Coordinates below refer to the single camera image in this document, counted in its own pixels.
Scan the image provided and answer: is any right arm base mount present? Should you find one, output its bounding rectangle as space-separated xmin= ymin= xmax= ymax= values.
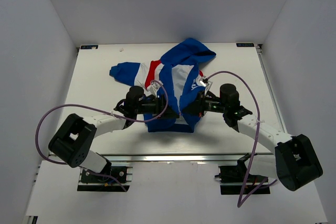
xmin=213 ymin=153 xmax=270 ymax=196

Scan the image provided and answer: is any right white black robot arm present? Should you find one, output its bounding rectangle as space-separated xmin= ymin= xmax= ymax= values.
xmin=183 ymin=84 xmax=323 ymax=191

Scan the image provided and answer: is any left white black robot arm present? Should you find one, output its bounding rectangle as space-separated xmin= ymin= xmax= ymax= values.
xmin=48 ymin=86 xmax=179 ymax=182

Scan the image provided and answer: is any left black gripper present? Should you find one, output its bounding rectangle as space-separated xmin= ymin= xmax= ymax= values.
xmin=134 ymin=94 xmax=179 ymax=120

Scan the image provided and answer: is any blue table sticker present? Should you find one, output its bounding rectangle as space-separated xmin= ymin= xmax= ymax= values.
xmin=80 ymin=45 xmax=98 ymax=50
xmin=236 ymin=42 xmax=255 ymax=48

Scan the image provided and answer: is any blue white red jacket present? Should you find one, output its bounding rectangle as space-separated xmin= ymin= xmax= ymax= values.
xmin=109 ymin=38 xmax=216 ymax=133

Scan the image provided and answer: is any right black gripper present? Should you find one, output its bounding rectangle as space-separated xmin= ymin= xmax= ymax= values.
xmin=182 ymin=90 xmax=227 ymax=118

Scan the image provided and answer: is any left blue table sticker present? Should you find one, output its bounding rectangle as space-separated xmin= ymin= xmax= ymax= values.
xmin=80 ymin=45 xmax=98 ymax=50

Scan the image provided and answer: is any right blue table sticker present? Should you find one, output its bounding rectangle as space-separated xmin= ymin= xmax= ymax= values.
xmin=236 ymin=42 xmax=255 ymax=48

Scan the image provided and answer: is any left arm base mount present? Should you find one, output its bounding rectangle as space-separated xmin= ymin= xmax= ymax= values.
xmin=77 ymin=163 xmax=133 ymax=193

